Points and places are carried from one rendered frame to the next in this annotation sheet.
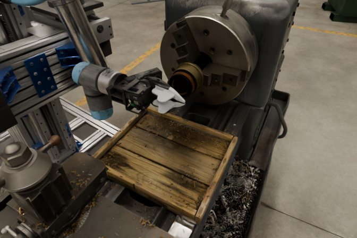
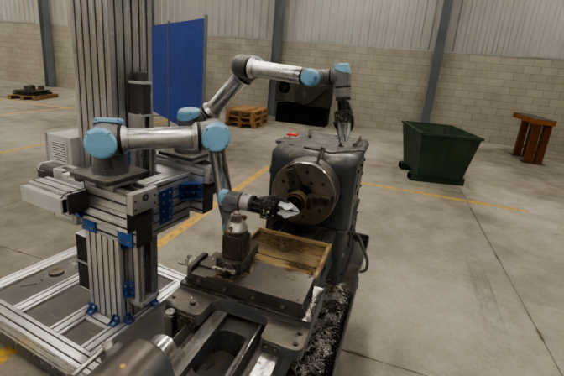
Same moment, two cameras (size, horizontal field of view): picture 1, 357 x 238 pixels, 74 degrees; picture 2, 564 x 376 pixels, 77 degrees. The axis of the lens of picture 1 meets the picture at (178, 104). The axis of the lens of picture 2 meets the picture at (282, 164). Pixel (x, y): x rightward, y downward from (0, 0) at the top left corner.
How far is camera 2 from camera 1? 0.92 m
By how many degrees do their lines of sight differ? 24
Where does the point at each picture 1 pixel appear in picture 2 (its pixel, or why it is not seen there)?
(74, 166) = not seen: hidden behind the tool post
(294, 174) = (384, 326)
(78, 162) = not seen: hidden behind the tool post
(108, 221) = (266, 269)
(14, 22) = (150, 163)
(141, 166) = (267, 259)
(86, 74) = (231, 195)
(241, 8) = (327, 159)
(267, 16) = (343, 164)
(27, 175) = (242, 226)
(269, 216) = (363, 364)
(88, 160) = not seen: hidden behind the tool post
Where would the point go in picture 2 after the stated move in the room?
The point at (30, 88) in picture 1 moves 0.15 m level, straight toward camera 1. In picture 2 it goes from (156, 216) to (172, 227)
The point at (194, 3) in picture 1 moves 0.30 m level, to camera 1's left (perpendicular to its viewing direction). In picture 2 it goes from (294, 154) to (235, 152)
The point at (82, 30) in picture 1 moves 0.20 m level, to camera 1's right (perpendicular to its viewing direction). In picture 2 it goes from (224, 168) to (268, 169)
